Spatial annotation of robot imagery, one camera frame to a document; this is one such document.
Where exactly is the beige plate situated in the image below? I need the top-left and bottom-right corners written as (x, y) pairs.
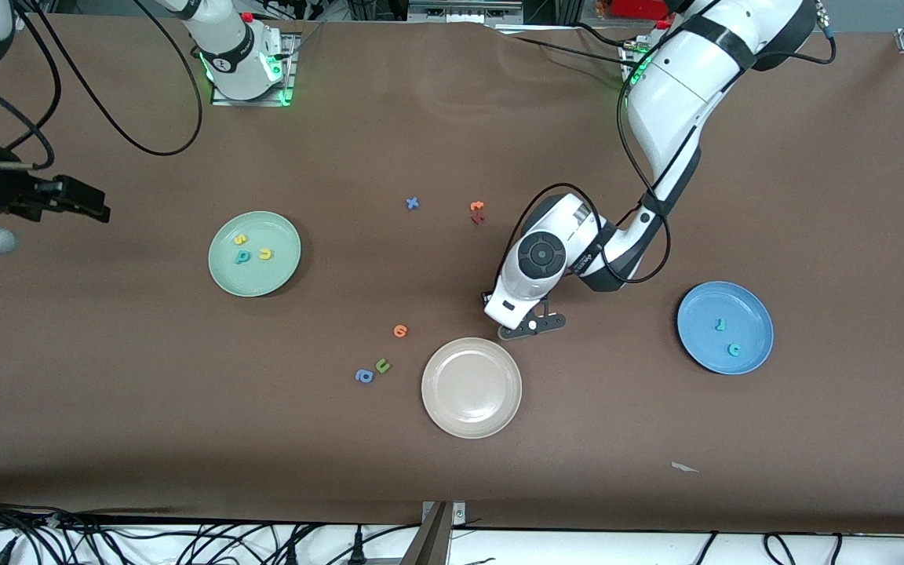
top-left (421, 337), bottom-right (523, 439)

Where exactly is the green plate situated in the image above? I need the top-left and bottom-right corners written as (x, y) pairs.
top-left (208, 210), bottom-right (302, 298)

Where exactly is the brown table cover sheet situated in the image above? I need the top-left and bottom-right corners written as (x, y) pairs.
top-left (0, 12), bottom-right (904, 534)

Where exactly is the blue plate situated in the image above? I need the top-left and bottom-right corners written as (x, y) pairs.
top-left (676, 281), bottom-right (775, 375)

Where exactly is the grey power strip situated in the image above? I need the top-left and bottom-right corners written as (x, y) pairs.
top-left (407, 0), bottom-right (525, 24)

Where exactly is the red box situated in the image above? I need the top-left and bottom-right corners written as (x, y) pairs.
top-left (611, 0), bottom-right (674, 20)

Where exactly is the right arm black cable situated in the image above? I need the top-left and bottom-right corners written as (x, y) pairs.
top-left (0, 0), bottom-right (206, 172)

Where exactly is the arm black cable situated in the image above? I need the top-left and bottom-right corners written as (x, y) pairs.
top-left (494, 0), bottom-right (837, 290)
top-left (0, 0), bottom-right (206, 172)

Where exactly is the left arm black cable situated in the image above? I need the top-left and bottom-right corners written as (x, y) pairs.
top-left (494, 0), bottom-right (837, 290)

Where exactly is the metal table edge bracket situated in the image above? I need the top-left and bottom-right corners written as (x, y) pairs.
top-left (419, 501), bottom-right (467, 565)

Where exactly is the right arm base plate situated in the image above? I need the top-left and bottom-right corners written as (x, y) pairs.
top-left (211, 31), bottom-right (300, 107)

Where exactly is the thin black cable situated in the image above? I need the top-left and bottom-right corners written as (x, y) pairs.
top-left (491, 22), bottom-right (641, 67)

